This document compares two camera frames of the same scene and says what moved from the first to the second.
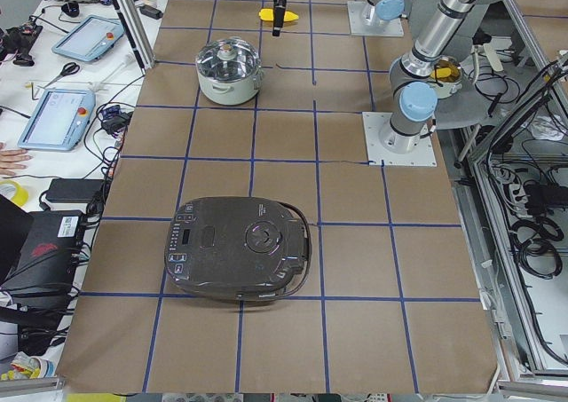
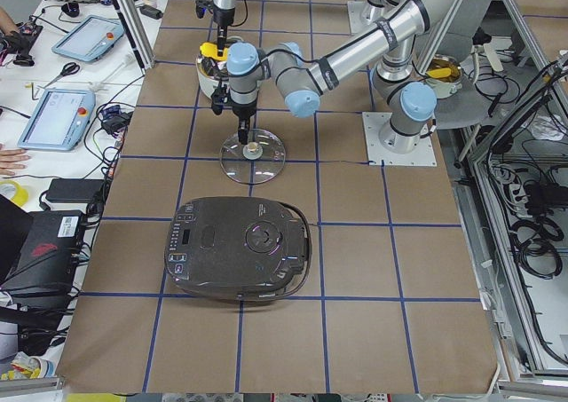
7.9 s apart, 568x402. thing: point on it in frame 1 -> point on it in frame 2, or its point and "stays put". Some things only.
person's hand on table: (9, 159) stays put
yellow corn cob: (267, 14) -> (210, 50)
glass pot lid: (228, 60) -> (257, 161)
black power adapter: (73, 190) stays put
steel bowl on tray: (446, 76) stays put
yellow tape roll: (21, 196) stays put
